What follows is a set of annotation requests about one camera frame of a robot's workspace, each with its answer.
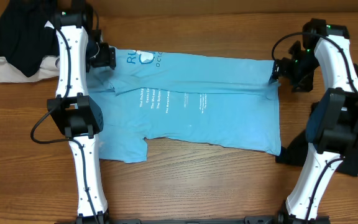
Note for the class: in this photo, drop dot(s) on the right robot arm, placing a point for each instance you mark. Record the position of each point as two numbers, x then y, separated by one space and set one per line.
330 45

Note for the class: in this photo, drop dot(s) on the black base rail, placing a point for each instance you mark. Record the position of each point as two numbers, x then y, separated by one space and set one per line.
191 221

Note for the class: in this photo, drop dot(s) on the folded black garment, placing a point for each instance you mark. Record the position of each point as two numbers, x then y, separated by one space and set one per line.
25 40

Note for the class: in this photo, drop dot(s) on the black garment on right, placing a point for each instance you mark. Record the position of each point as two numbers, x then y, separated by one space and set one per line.
332 127

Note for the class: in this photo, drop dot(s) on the light blue printed t-shirt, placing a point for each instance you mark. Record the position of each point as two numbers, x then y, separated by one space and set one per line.
221 101

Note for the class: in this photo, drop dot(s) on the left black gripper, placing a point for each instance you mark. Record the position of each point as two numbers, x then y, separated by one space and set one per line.
111 58

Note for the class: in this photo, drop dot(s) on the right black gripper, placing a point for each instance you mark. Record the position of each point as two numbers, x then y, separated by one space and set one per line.
283 70

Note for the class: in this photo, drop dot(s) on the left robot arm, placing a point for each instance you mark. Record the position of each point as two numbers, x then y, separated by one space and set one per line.
76 114

